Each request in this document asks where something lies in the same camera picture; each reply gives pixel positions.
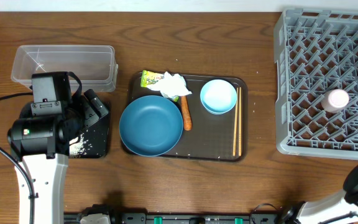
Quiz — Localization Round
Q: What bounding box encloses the dark blue plate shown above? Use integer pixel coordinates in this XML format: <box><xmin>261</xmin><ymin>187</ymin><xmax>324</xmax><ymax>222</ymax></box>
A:
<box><xmin>119</xmin><ymin>95</ymin><xmax>183</xmax><ymax>157</ymax></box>

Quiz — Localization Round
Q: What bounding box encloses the light blue bowl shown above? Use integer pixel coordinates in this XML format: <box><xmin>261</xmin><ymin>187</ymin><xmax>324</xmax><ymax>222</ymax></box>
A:
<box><xmin>200</xmin><ymin>79</ymin><xmax>237</xmax><ymax>114</ymax></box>

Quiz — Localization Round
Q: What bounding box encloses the white rice pile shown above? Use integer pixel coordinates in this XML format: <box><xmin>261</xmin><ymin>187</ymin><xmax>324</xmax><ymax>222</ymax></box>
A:
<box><xmin>70</xmin><ymin>134</ymin><xmax>88</xmax><ymax>157</ymax></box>

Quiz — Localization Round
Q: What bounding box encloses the white pink cup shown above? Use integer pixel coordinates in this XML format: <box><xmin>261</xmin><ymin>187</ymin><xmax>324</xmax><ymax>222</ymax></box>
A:
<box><xmin>321</xmin><ymin>89</ymin><xmax>350</xmax><ymax>113</ymax></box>

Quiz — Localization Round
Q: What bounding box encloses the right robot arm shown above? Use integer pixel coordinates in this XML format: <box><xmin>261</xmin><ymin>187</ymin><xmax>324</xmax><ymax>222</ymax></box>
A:
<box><xmin>276</xmin><ymin>166</ymin><xmax>358</xmax><ymax>224</ymax></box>

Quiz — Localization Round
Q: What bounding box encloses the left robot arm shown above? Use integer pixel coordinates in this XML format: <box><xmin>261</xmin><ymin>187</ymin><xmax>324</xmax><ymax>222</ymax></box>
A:
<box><xmin>7</xmin><ymin>72</ymin><xmax>110</xmax><ymax>223</ymax></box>

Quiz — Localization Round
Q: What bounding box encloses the black waste tray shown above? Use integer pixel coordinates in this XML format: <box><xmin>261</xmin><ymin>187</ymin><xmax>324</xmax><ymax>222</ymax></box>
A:
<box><xmin>7</xmin><ymin>96</ymin><xmax>110</xmax><ymax>159</ymax></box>

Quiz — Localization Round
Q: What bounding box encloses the grey dishwasher rack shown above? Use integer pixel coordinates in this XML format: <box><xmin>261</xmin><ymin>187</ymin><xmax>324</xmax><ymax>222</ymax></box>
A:
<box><xmin>273</xmin><ymin>8</ymin><xmax>358</xmax><ymax>160</ymax></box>

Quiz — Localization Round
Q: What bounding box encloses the orange carrot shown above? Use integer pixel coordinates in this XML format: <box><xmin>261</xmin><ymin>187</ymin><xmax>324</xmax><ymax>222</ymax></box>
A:
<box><xmin>180</xmin><ymin>96</ymin><xmax>192</xmax><ymax>131</ymax></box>

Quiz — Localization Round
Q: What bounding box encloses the crumpled white tissue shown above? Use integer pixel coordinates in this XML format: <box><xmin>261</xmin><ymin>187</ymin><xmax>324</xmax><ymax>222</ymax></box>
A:
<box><xmin>147</xmin><ymin>72</ymin><xmax>192</xmax><ymax>99</ymax></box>

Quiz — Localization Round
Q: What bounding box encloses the dark brown serving tray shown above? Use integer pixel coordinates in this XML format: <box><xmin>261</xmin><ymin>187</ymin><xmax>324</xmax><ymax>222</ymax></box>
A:
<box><xmin>121</xmin><ymin>72</ymin><xmax>249</xmax><ymax>162</ymax></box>

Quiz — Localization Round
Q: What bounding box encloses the green snack wrapper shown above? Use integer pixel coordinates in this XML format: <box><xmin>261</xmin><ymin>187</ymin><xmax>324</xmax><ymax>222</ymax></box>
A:
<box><xmin>140</xmin><ymin>70</ymin><xmax>179</xmax><ymax>102</ymax></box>

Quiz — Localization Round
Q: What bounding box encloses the left wooden chopstick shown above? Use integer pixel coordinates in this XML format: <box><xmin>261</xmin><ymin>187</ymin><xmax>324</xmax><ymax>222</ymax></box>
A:
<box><xmin>232</xmin><ymin>88</ymin><xmax>239</xmax><ymax>156</ymax></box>

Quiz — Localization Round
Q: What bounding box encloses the clear plastic bin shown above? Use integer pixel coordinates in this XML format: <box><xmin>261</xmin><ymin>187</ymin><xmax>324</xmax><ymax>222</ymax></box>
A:
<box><xmin>11</xmin><ymin>45</ymin><xmax>118</xmax><ymax>92</ymax></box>

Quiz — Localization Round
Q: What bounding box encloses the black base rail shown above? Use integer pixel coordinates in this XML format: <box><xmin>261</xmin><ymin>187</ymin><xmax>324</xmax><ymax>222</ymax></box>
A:
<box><xmin>63</xmin><ymin>205</ymin><xmax>278</xmax><ymax>224</ymax></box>

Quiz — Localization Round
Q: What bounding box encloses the left black cable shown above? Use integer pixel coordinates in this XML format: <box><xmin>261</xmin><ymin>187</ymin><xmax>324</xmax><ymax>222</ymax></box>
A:
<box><xmin>0</xmin><ymin>91</ymin><xmax>36</xmax><ymax>224</ymax></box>

